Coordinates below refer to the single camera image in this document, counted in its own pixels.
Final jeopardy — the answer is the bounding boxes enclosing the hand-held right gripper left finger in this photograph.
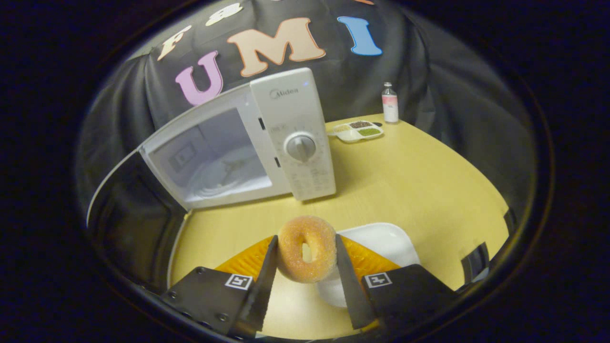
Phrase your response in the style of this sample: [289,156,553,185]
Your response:
[161,235,279,340]

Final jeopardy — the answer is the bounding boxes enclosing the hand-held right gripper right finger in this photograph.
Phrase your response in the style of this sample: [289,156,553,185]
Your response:
[335,233,458,334]

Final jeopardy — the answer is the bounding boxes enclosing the sugared doughnut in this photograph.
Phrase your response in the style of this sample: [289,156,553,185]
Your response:
[278,215,338,284]

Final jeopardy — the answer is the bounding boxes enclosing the white microwave oven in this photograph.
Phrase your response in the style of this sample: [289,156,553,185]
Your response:
[86,67,336,293]

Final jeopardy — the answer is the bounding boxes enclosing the glass microwave turntable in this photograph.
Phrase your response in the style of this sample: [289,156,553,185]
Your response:
[188,148,273,201]

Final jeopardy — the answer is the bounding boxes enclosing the white rectangular plate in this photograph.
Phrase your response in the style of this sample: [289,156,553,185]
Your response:
[317,222,421,308]

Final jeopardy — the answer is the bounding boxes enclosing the dark chair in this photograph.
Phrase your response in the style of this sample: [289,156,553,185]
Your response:
[460,242,491,286]

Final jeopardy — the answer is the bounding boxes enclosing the white divided condiment dish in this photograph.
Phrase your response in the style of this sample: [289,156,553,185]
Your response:
[332,120,384,143]

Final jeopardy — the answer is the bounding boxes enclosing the small bottle with pink label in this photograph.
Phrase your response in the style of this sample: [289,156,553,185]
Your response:
[382,82,399,124]

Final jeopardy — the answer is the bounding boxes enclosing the black backdrop cloth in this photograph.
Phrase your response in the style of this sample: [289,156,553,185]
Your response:
[76,0,539,286]

